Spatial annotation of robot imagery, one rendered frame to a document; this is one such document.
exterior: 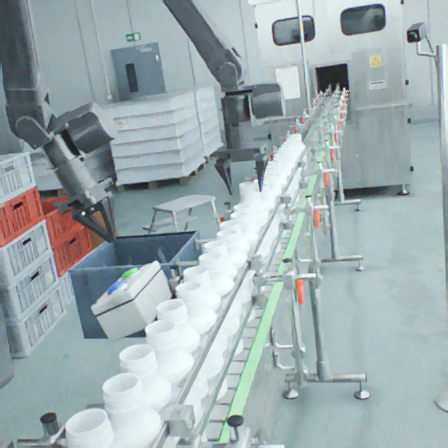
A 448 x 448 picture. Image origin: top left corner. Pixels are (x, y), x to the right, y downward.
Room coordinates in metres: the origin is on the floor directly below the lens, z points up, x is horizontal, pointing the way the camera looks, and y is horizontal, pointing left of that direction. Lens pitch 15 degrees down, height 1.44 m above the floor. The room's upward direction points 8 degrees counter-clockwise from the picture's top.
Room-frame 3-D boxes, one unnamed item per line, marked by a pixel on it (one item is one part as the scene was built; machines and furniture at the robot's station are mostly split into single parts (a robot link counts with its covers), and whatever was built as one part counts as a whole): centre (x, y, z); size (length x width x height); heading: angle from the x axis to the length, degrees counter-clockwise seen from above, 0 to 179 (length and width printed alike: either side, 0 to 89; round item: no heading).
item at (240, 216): (1.06, -0.04, 1.08); 0.06 x 0.06 x 0.17
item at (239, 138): (1.18, -0.06, 1.30); 0.10 x 0.07 x 0.07; 75
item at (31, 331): (3.34, 1.37, 0.11); 0.61 x 0.41 x 0.22; 171
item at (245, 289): (0.95, -0.01, 1.08); 0.06 x 0.06 x 0.17
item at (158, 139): (8.20, 0.74, 0.59); 1.24 x 1.03 x 1.17; 167
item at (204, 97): (9.75, 0.42, 0.59); 1.25 x 1.03 x 1.17; 166
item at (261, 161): (1.17, -0.08, 1.22); 0.07 x 0.07 x 0.09; 75
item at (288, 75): (5.57, -0.82, 1.22); 0.23 x 0.03 x 0.32; 75
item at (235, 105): (1.18, -0.07, 1.36); 0.07 x 0.06 x 0.07; 76
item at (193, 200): (4.74, 0.36, 0.21); 0.61 x 0.47 x 0.41; 38
